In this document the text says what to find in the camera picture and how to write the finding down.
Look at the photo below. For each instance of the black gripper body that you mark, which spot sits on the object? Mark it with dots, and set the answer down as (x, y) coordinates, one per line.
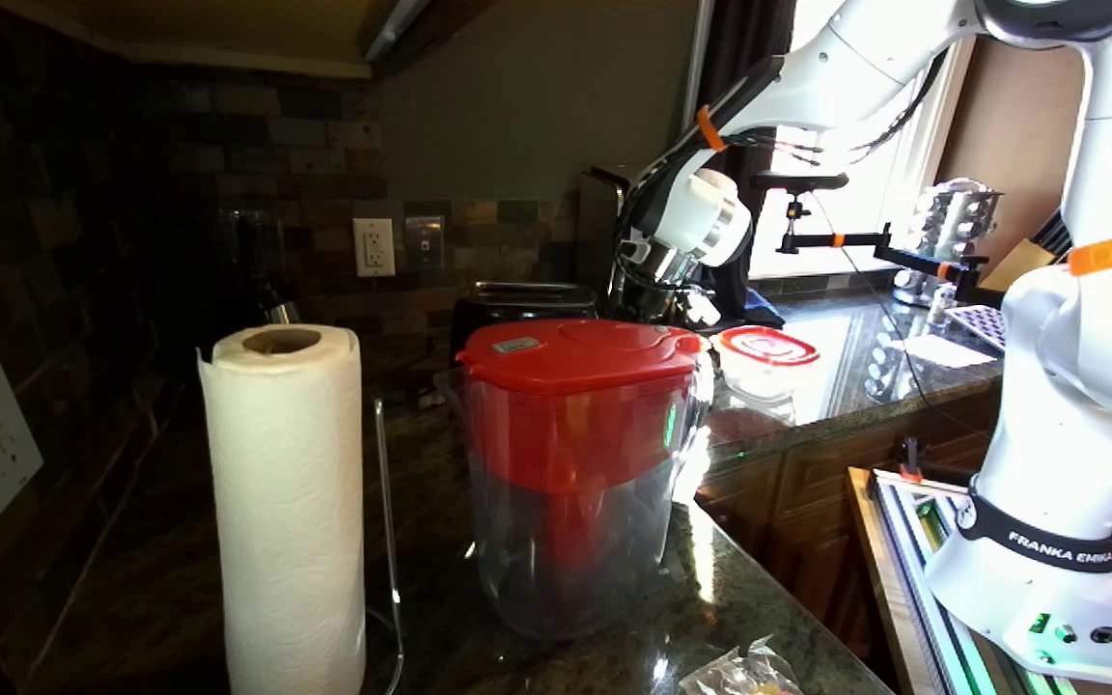
(661, 283)

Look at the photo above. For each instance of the black chrome toaster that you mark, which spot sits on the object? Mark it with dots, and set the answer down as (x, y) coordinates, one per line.
(517, 309)

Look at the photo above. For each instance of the white robot base platform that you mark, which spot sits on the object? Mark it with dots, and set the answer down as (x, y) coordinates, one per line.
(926, 564)

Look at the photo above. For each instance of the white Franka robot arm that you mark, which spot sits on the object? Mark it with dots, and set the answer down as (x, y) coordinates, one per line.
(1071, 386)

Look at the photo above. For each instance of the white container red lid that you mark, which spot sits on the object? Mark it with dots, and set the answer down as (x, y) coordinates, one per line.
(768, 346)

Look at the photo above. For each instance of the clear pitcher red lid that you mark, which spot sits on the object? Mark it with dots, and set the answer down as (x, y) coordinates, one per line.
(569, 371)

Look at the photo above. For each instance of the dark window curtain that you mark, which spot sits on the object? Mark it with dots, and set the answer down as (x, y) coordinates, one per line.
(741, 52)

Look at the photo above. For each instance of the wooden base cabinet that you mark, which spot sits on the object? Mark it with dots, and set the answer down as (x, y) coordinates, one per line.
(813, 514)

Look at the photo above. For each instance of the white paper sheet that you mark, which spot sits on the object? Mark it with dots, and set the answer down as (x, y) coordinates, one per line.
(948, 348)

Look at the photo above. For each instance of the patterned place mat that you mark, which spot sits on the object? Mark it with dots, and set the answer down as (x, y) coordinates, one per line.
(988, 319)

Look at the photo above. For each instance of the wooden knife block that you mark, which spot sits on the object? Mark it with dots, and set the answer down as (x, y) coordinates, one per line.
(1031, 260)

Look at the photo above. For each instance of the metal paper towel holder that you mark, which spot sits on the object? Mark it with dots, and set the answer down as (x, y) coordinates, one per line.
(382, 542)

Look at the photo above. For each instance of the clear plastic snack packet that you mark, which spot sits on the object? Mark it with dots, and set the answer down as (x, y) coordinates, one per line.
(741, 672)

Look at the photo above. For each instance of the white paper towel roll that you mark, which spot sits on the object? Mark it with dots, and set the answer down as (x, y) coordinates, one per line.
(288, 514)

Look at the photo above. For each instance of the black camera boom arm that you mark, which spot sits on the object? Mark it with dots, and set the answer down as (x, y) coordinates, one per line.
(840, 241)

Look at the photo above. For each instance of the wall switch plate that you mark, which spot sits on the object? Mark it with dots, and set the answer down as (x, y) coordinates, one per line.
(425, 245)

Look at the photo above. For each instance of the white wall plate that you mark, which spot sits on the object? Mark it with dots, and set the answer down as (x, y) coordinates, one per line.
(373, 245)

